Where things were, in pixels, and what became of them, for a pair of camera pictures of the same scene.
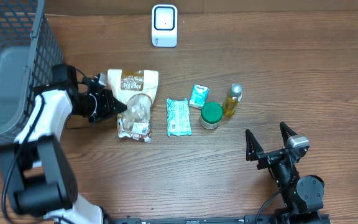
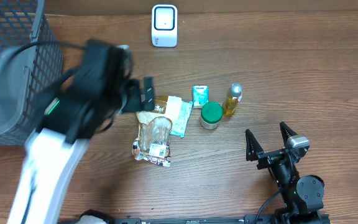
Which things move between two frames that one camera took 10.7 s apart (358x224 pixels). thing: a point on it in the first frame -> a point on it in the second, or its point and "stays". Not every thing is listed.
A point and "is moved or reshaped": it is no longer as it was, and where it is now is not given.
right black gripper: x=255 y=152 stays
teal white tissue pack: x=199 y=96 stays
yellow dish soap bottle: x=234 y=97 stays
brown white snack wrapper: x=135 y=90 is moved or reshaped
